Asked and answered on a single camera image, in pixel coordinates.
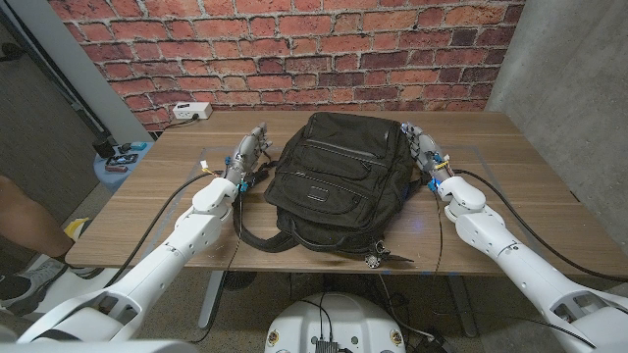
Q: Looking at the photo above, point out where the thin black left wrist cable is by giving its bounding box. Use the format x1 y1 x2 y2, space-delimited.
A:
188 188 245 344

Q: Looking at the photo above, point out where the black power strip cord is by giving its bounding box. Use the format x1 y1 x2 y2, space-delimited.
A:
164 115 200 129

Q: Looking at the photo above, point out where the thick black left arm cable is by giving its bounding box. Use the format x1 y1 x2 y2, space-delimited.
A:
103 170 225 289

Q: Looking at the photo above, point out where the black backpack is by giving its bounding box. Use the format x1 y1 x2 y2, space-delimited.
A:
232 111 428 261

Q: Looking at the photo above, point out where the white table leg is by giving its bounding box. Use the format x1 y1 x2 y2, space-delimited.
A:
197 270 226 329
445 274 480 338

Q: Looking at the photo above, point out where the person's bare leg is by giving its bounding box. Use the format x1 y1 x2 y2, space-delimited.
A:
0 175 75 259

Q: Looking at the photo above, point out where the metal keychain charm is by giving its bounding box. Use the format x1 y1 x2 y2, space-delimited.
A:
363 239 414 270

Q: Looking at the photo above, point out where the white power strip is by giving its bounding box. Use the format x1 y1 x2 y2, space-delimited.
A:
172 101 214 121

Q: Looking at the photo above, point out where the grey and black sneaker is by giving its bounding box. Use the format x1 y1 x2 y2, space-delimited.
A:
0 258 68 318

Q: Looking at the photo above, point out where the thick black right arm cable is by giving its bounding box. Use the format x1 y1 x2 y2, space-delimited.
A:
451 168 628 284

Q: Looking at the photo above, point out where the round blue stool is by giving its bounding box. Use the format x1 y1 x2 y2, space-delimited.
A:
92 141 156 193

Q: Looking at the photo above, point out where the black phone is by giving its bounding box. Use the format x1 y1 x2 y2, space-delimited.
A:
105 153 140 167

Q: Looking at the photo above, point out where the small black box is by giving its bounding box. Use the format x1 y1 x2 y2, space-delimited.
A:
92 138 117 159

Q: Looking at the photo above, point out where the yellow object on floor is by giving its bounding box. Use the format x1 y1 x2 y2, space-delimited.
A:
62 217 90 241

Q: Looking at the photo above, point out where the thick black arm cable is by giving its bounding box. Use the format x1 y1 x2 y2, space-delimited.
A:
451 168 628 284
103 170 225 289

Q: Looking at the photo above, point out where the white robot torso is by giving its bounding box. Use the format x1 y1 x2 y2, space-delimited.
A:
263 292 407 353

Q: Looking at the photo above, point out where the red brick print backdrop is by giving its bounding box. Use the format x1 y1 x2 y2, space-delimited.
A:
47 0 526 132

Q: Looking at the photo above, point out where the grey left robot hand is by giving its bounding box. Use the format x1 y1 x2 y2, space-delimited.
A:
223 122 274 186

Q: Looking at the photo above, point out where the black round fan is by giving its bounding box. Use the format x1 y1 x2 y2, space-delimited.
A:
223 271 258 292

